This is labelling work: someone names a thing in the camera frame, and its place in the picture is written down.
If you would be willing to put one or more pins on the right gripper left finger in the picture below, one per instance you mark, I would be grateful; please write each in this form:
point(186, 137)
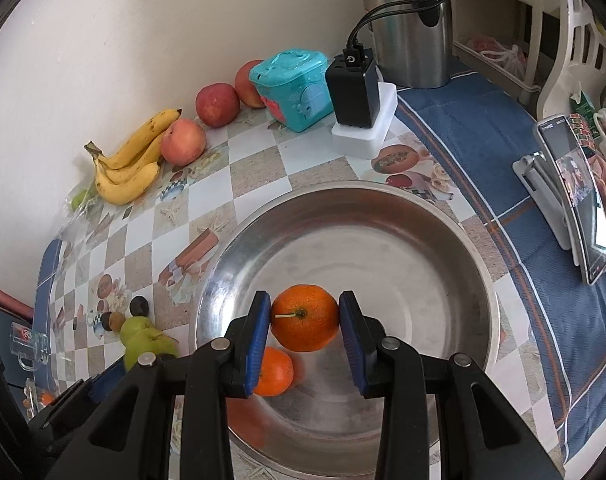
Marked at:
point(127, 436)

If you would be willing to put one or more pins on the middle red apple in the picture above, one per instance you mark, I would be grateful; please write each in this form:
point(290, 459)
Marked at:
point(217, 104)

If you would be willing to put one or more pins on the teal plastic box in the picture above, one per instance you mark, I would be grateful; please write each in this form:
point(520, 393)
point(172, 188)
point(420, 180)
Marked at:
point(292, 85)

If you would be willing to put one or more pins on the clear container with orange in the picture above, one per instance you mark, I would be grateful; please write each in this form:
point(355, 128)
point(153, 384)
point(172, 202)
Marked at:
point(35, 399)

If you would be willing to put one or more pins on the silver metal plate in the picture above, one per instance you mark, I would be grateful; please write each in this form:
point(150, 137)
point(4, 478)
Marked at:
point(398, 267)

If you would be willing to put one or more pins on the brown fruit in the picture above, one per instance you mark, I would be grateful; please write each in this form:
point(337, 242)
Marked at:
point(116, 321)

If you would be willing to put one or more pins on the dark avocado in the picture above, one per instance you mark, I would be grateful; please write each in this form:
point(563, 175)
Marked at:
point(139, 306)

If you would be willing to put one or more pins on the clear container with green fruits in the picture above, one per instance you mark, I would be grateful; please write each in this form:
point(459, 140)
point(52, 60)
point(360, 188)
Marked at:
point(86, 216)

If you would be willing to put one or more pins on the green mango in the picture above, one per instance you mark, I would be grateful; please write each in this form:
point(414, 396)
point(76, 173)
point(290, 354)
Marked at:
point(138, 335)

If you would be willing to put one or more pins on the glass mug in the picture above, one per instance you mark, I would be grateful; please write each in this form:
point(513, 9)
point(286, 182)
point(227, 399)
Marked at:
point(31, 347)

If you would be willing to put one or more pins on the orange with stem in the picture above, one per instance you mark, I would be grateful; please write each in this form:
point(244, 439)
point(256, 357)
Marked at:
point(304, 318)

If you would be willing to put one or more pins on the dark plum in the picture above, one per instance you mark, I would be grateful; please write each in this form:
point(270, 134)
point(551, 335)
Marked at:
point(105, 320)

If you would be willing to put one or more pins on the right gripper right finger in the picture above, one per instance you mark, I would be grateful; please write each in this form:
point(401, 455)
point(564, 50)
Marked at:
point(480, 435)

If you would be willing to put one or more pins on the right red apple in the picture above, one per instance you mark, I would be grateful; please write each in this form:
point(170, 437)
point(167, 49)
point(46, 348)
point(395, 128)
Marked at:
point(245, 88)

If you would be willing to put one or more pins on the front red apple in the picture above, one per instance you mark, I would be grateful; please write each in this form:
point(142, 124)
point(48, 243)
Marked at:
point(183, 142)

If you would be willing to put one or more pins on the black power adapter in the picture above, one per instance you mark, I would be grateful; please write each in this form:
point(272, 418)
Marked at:
point(352, 83)

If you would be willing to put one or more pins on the yellow banana bunch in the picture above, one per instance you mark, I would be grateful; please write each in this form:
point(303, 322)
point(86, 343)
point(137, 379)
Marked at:
point(124, 176)

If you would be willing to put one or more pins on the smartphone on stand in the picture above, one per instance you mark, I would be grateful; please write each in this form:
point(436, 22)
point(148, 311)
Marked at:
point(582, 205)

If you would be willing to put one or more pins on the red apple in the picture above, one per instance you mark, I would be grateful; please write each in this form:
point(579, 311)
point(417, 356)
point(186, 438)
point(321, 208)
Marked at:
point(217, 104)
point(245, 88)
point(183, 142)

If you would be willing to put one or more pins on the large front orange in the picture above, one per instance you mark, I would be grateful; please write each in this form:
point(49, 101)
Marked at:
point(276, 374)

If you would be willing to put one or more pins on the steel kettle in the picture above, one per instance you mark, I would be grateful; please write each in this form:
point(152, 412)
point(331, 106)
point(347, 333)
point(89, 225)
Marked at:
point(414, 50)

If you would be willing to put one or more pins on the white phone stand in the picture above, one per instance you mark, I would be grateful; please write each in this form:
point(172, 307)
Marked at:
point(535, 174)

